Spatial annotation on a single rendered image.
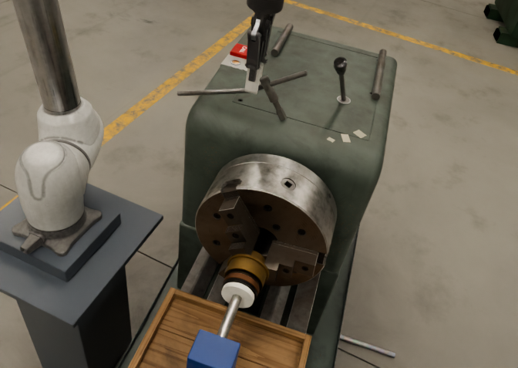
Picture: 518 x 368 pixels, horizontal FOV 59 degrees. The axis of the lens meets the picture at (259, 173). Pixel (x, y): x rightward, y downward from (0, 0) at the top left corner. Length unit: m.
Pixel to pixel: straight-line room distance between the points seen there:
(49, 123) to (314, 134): 0.73
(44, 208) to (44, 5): 0.50
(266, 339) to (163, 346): 0.24
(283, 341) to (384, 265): 1.49
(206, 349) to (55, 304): 0.61
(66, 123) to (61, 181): 0.19
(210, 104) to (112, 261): 0.57
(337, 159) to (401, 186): 2.03
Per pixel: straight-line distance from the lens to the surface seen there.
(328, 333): 1.60
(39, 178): 1.27
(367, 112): 1.22
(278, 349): 1.14
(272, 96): 1.08
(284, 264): 1.00
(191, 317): 1.16
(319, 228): 0.98
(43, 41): 1.28
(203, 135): 1.11
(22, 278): 1.44
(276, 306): 1.22
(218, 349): 0.87
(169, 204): 2.60
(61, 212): 1.33
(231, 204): 0.96
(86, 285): 1.39
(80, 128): 1.39
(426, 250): 2.76
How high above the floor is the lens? 1.89
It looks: 42 degrees down
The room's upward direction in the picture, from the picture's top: 11 degrees clockwise
